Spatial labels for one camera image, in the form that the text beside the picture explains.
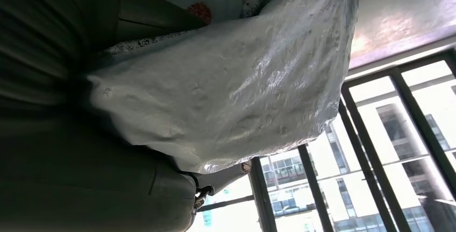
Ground ribbed grey right arm sleeve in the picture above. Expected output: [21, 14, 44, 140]
[0, 0, 120, 118]

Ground building outside window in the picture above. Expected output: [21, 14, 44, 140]
[203, 61, 456, 232]

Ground black window frame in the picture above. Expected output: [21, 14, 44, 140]
[197, 46, 456, 232]

